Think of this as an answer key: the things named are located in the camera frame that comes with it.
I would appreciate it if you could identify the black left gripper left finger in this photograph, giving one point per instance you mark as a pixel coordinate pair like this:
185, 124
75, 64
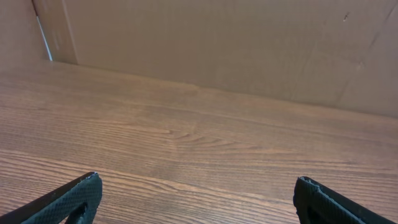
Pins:
74, 202

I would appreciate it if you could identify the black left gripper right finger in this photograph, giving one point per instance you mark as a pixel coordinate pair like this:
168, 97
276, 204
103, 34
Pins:
317, 204

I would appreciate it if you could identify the brown cardboard back panel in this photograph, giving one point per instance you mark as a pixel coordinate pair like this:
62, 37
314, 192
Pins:
341, 54

